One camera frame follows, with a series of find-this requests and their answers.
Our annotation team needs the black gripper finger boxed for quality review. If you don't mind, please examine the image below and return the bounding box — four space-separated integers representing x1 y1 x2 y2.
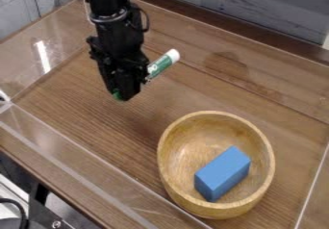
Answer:
98 57 119 93
115 65 149 101

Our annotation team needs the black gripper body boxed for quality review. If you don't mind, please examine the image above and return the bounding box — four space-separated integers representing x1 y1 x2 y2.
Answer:
87 10 149 69

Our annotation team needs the green dry erase marker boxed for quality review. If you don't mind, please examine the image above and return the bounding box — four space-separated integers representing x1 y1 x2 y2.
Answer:
113 49 181 101

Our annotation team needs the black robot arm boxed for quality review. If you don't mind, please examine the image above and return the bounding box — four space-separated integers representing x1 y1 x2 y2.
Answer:
84 0 150 101

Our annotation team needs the brown wooden bowl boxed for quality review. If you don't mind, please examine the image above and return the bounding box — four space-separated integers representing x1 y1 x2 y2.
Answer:
157 111 276 219

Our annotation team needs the blue rectangular block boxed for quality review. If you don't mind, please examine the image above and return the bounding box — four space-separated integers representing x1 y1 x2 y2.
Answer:
194 146 250 202

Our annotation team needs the clear acrylic tray wall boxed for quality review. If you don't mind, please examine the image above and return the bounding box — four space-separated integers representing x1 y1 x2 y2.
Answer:
0 103 211 229

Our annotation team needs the black cable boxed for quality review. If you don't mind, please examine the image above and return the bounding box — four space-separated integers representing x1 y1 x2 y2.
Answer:
0 197 30 229

